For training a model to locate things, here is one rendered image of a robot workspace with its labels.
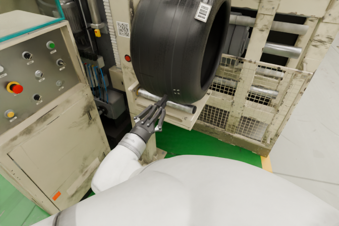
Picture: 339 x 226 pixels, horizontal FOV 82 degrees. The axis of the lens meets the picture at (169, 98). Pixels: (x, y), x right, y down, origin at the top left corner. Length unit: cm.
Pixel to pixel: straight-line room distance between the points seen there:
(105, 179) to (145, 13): 57
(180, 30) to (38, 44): 68
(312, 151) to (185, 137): 121
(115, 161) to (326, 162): 201
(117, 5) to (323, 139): 225
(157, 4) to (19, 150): 89
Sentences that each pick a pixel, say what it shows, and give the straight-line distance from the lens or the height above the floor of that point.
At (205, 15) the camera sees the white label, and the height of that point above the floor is 137.
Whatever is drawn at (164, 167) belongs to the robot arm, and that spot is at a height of 143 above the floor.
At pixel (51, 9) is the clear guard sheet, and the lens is 109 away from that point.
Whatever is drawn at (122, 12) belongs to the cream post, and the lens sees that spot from 102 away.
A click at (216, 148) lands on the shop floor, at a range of 199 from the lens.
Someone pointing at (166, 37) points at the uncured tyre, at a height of 131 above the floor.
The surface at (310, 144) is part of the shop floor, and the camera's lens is 241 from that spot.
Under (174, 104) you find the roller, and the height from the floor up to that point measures 91.
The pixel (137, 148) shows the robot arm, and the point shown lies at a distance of 68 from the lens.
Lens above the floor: 158
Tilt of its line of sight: 40 degrees down
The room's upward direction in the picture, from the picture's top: straight up
